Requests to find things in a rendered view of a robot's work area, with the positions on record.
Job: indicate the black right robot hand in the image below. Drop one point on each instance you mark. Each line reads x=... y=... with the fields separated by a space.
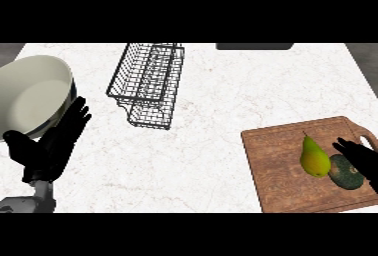
x=362 y=160

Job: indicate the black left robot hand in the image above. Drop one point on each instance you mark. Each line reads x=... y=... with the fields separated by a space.
x=59 y=140

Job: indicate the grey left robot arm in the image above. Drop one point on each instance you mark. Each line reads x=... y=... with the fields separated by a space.
x=37 y=200

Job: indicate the dark green squash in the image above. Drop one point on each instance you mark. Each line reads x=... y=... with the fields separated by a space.
x=344 y=176

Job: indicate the brown wooden cutting board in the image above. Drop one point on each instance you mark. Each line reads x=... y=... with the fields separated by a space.
x=290 y=170

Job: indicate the yellow-green pear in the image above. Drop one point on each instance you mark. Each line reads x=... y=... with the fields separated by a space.
x=313 y=159

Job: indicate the white bowl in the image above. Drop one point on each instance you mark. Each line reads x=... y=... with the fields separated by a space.
x=31 y=96

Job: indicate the dark grey flat appliance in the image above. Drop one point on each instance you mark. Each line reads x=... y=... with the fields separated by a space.
x=254 y=46

